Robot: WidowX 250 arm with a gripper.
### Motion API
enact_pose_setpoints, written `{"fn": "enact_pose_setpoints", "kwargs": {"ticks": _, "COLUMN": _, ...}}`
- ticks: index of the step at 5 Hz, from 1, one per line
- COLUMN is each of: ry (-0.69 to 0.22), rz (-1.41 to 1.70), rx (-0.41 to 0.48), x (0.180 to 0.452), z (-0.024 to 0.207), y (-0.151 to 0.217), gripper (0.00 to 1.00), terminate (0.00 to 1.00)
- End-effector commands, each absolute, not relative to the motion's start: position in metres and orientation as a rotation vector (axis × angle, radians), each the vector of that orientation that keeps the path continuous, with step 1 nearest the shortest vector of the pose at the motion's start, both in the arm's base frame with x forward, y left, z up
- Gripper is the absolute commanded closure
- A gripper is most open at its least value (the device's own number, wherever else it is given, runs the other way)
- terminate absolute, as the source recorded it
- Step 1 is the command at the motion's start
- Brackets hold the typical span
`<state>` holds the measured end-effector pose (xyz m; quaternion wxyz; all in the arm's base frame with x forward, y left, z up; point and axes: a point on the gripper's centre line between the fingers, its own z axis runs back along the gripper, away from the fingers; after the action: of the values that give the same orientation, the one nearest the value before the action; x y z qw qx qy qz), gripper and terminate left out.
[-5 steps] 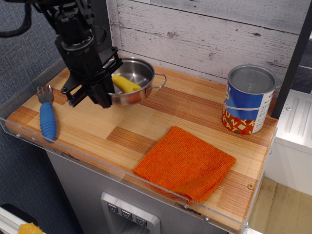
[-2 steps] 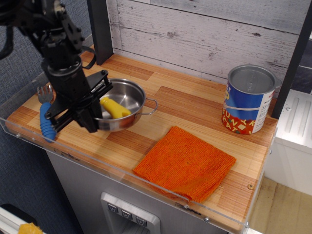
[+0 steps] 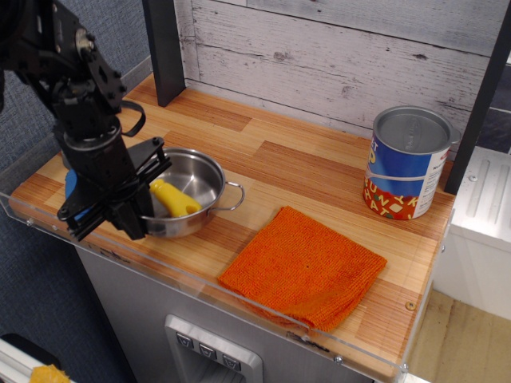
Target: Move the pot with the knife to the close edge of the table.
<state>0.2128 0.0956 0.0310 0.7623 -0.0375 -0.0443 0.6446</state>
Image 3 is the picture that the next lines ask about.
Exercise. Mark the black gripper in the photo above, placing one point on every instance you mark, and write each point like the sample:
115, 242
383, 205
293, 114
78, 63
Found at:
112, 183

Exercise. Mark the white yellow plastic knife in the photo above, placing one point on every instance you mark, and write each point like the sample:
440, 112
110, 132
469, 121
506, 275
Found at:
176, 202

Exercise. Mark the stainless steel pot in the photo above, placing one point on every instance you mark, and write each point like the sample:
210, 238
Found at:
199, 176

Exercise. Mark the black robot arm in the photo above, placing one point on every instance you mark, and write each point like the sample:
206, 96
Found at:
47, 47

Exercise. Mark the clear acrylic table guard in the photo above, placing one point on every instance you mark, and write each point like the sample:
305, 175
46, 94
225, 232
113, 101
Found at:
281, 162

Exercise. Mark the grey toy fridge cabinet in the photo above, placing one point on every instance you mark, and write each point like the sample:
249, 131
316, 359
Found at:
170, 334

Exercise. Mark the orange knitted cloth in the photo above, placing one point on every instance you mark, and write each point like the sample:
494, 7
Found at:
304, 270

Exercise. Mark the blue soup can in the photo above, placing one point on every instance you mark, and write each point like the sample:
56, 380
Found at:
408, 150

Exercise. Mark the white toy appliance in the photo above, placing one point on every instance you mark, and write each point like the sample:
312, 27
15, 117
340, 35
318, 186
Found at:
474, 264

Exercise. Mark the blue handled fork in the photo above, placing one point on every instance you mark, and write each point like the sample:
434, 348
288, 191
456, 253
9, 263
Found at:
70, 178

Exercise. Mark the black right post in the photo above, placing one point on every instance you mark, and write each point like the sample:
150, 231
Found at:
489, 84

